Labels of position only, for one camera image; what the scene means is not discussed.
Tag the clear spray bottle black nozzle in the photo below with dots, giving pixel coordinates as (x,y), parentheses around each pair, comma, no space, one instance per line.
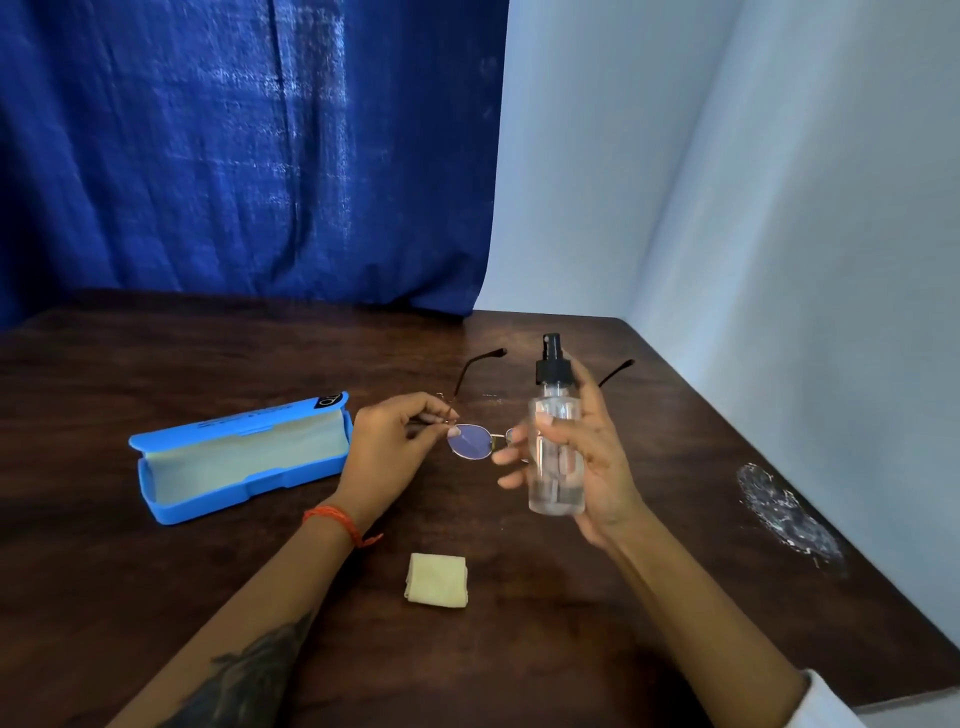
(556,480)

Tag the open blue glasses case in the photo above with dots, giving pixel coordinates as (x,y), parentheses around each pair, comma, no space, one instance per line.
(225,496)

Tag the person's right forearm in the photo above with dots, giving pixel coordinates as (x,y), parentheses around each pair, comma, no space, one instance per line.
(697,630)

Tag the person's left thumb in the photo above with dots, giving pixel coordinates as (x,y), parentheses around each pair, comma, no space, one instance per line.
(431,433)

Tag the person's left hand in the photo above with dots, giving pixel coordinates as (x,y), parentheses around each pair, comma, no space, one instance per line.
(379,457)

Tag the person's right thumb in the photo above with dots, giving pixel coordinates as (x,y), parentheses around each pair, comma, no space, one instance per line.
(544,417)

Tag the white sleeve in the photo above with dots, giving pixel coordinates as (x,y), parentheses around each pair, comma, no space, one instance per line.
(832,705)

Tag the blue curtain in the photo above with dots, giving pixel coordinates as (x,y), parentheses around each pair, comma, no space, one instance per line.
(225,150)

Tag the person's right hand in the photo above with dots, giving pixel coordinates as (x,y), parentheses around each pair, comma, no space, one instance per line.
(604,465)

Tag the crumpled clear plastic wrapper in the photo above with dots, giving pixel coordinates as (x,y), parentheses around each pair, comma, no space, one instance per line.
(787,521)

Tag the person's left forearm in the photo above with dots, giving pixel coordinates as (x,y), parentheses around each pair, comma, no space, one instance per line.
(247,630)

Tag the folded pale yellow cloth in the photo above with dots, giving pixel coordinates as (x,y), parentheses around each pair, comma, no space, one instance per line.
(436,580)

